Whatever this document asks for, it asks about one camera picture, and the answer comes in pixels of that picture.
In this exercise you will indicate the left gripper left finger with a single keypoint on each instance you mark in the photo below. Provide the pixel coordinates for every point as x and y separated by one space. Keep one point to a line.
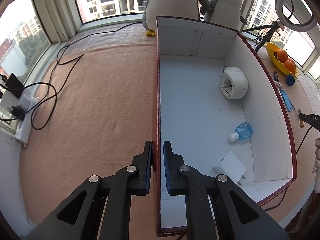
99 208

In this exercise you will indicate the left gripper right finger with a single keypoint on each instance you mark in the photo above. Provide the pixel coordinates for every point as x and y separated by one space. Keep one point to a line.
216 208

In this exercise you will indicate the white usb charger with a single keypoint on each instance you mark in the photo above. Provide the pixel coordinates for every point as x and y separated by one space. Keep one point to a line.
229 165

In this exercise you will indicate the blue liquid bottle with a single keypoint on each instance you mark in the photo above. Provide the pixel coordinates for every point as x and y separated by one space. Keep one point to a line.
242 132

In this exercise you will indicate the red white cardboard box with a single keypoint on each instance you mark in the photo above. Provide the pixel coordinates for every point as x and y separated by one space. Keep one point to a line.
190 111

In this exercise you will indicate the wooden clothespin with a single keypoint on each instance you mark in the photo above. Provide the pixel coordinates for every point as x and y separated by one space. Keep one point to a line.
301 123

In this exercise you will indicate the white plug-in repellent device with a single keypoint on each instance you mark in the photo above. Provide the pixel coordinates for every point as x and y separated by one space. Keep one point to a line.
233 83

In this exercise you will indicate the blue round lid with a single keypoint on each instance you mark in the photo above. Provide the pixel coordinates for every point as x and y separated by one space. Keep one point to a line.
290 80

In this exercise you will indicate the pink cosmetic tube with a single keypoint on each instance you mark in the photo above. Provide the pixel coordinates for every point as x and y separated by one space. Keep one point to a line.
278 85

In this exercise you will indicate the white power strip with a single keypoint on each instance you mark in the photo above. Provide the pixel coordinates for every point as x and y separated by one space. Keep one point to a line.
24 127

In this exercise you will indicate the black plug on strip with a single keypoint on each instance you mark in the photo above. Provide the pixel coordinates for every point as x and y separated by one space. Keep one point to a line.
16 113

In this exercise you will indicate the white charger on strip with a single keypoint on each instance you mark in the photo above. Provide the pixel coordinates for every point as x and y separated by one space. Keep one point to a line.
24 102

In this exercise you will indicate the blue phone stand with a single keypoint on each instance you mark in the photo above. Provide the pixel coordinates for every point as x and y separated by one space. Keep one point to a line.
286 100

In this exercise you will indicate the black cylinder lipstick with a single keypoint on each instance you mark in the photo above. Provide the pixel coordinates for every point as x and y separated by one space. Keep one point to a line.
275 76

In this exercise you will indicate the black power adapter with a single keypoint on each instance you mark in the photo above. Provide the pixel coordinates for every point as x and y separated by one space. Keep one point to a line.
13 85

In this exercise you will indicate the orange fruit front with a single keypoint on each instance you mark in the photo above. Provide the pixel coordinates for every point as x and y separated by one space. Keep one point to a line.
290 66

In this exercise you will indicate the yellow leaf-shaped tray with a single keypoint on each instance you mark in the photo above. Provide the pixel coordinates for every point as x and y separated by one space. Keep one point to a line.
271 49

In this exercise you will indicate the checked grey cloth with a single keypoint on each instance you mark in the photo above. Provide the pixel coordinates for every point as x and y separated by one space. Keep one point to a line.
112 35

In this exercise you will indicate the black tripod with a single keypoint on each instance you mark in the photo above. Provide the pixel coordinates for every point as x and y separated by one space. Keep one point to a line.
265 33

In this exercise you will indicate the right plush penguin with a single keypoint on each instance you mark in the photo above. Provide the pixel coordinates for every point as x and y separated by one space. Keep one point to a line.
225 13

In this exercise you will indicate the plush penguin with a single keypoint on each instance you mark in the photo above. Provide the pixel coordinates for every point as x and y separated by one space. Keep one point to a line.
174 8
225 13

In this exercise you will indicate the left plush penguin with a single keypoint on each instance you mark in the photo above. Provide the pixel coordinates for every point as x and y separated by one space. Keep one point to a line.
174 8

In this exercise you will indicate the white ring light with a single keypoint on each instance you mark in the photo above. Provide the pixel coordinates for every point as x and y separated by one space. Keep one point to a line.
307 26

